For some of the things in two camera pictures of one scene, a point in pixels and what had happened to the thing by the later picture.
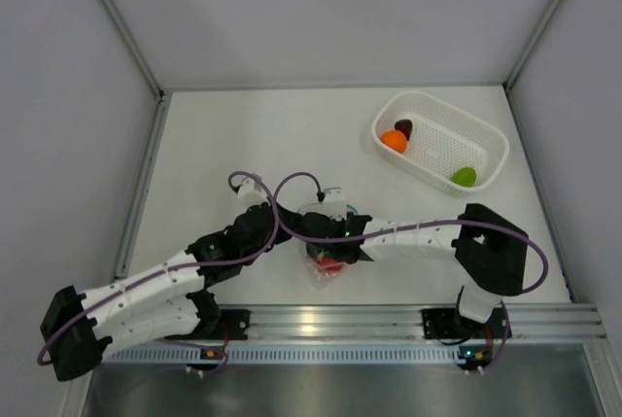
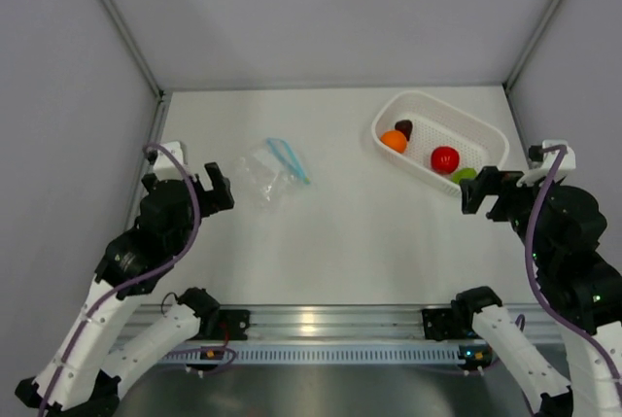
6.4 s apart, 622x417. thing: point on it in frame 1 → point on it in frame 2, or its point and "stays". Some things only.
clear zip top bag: x=324 y=270 → x=272 y=176
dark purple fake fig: x=405 y=126 stays
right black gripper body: x=315 y=252 → x=524 y=196
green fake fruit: x=466 y=177 stays
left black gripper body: x=282 y=237 → x=186 y=230
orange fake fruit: x=395 y=139 stays
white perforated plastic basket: x=444 y=138 stays
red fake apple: x=328 y=265 → x=444 y=159
